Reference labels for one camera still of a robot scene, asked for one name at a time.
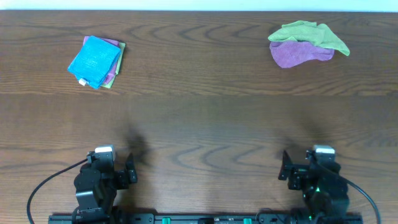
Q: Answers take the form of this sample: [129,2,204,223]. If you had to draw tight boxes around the white cloth label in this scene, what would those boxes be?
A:
[78,79,87,86]

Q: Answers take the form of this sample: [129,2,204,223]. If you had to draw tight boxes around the crumpled green cloth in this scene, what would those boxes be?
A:
[268,21,350,56]

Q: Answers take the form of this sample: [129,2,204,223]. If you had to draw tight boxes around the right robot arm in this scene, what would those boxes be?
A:
[278,148,349,218]

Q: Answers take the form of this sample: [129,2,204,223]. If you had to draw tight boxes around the crumpled purple cloth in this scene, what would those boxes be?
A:
[269,40,335,68]

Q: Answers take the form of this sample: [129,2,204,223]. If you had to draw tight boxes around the folded purple cloth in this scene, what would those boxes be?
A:
[78,36,125,88]

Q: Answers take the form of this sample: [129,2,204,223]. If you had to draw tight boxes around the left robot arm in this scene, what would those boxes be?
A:
[74,152,137,222]

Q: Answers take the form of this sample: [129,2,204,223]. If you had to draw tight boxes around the folded green cloth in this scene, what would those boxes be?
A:
[101,42,126,88]

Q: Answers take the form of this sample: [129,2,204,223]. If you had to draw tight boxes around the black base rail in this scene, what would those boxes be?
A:
[48,213,364,224]

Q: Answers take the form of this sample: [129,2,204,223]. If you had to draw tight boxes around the blue microfiber cloth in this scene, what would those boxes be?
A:
[68,35,121,89]

